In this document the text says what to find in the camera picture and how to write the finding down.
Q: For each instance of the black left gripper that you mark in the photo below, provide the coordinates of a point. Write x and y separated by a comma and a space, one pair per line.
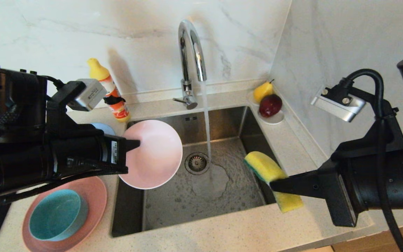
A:
75, 157

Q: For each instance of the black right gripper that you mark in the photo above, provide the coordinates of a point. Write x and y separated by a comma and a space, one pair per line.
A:
373, 178

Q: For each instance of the pale pink bowl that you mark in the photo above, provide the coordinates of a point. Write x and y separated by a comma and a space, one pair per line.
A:
156, 154

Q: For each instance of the yellow fish-shaped sponge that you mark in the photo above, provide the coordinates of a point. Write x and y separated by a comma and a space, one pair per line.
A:
261, 164

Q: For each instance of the chrome gooseneck faucet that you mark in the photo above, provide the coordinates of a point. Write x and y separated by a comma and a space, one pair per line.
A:
186, 86

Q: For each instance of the yellow-capped orange dish soap bottle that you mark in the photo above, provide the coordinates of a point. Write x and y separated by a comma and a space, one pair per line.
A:
98, 70

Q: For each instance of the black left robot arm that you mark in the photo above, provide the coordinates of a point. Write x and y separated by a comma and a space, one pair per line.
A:
12, 98

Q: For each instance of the stainless steel sink basin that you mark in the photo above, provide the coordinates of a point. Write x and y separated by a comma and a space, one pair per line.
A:
205, 206

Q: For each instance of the blue-grey plate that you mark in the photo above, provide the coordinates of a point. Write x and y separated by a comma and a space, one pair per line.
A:
105, 128

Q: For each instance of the pink plate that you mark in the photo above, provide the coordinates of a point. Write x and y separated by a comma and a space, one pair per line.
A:
94, 196

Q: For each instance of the round metal drain strainer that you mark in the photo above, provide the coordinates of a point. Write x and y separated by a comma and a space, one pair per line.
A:
196, 163

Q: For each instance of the small white dish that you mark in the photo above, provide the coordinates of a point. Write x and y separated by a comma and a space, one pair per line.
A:
274, 120

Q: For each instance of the dark red apple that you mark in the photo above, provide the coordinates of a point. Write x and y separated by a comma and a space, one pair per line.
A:
269, 105

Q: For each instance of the light wooden cabinet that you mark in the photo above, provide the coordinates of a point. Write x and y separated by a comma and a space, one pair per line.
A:
369, 243

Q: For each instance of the yellow pear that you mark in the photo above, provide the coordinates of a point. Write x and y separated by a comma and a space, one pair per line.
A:
261, 92

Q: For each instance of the teal bowl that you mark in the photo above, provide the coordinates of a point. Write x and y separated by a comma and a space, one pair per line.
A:
54, 214

